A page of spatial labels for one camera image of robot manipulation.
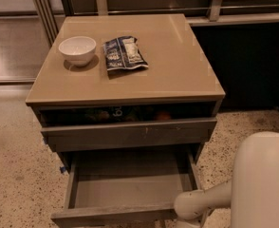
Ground grey top drawer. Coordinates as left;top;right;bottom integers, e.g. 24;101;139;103
42;102;216;152

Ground blue white snack bag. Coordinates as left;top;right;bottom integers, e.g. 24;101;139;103
102;36;148;71

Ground white ceramic bowl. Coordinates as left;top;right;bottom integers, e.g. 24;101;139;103
58;36;97;67

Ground grey drawer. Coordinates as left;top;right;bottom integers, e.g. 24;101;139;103
42;102;216;152
51;144;201;228

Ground blue tape piece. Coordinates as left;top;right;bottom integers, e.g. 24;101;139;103
59;166;66;174

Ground metal railing frame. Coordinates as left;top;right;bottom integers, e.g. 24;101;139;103
33;0;279;42

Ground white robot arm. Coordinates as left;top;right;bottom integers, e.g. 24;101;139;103
174;132;279;228

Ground dark packet in top drawer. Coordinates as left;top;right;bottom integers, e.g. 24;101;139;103
84;106;139;123

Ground orange fruit in drawer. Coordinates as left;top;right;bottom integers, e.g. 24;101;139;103
155;110;172;121

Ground grey drawer cabinet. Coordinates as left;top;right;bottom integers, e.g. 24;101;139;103
26;14;225;165

